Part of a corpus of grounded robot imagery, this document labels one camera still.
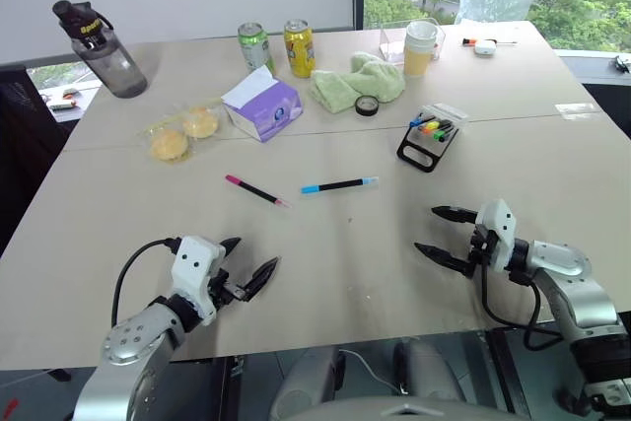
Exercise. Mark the pink and black pen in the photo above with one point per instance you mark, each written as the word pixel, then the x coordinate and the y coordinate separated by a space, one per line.
pixel 256 190

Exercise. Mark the light green towel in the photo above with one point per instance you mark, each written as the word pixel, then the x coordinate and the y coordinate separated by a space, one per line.
pixel 340 88

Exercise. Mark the small white case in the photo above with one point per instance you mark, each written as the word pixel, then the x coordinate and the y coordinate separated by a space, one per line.
pixel 484 48

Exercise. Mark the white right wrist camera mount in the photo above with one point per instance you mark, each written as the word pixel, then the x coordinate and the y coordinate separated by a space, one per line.
pixel 500 233

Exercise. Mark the clear plastic bread bag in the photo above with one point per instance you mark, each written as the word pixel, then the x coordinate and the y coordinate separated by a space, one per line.
pixel 162 125

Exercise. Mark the clear plastic container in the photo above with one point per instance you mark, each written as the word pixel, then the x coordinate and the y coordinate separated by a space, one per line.
pixel 394 44

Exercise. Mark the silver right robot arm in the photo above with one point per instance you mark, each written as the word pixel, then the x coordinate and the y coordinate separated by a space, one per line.
pixel 581 298

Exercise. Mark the yellow-handled tool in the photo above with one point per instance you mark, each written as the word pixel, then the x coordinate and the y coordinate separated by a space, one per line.
pixel 433 123

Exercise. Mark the round yellow bread bun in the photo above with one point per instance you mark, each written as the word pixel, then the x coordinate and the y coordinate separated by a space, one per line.
pixel 199 122
pixel 168 145

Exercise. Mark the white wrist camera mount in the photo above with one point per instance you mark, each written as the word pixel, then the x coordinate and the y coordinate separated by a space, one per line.
pixel 500 233
pixel 194 263

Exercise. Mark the purple tissue box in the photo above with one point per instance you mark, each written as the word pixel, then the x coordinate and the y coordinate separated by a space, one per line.
pixel 268 113

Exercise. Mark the green-handled tool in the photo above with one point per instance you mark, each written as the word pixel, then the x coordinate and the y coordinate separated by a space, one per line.
pixel 438 135

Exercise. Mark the clear tape patch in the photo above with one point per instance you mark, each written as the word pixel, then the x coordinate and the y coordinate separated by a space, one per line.
pixel 577 110

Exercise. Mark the orange-handled tool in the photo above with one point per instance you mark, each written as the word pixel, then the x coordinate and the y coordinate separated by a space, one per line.
pixel 425 128

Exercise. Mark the small black object on ledge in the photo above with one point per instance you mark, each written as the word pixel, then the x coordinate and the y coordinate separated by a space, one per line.
pixel 622 62

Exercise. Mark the white tissue sheet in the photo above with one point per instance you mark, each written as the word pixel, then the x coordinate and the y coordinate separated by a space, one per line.
pixel 249 88

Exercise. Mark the yellow drink can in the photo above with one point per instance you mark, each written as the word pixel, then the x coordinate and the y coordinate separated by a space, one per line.
pixel 299 51

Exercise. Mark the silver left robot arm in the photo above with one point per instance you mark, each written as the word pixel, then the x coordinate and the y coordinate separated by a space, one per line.
pixel 133 342

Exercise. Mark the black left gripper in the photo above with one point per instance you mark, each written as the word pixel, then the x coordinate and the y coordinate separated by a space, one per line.
pixel 224 290

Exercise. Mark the blue and black pen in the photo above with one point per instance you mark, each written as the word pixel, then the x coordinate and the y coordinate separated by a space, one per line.
pixel 337 186

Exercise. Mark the grey water bottle black lid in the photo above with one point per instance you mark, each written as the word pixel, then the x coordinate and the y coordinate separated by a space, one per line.
pixel 111 66

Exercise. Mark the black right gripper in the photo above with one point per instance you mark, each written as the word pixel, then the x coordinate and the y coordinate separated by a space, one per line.
pixel 480 246

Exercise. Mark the marker set case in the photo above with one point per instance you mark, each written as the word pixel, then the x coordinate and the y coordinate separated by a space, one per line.
pixel 419 155

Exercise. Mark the blue-handled tool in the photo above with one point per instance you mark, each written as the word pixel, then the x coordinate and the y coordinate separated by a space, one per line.
pixel 416 121

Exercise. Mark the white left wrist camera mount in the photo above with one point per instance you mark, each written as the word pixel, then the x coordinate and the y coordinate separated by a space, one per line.
pixel 194 263

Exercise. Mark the black tape roll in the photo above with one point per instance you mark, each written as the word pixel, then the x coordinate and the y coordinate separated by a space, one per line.
pixel 367 106

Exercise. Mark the green drink can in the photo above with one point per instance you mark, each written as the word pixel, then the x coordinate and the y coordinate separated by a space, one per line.
pixel 255 49

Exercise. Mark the grey robot torso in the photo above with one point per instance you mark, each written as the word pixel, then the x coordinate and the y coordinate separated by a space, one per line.
pixel 404 411

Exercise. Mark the grey rounded robot leg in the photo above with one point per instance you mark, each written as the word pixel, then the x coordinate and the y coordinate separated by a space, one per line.
pixel 305 381
pixel 429 367

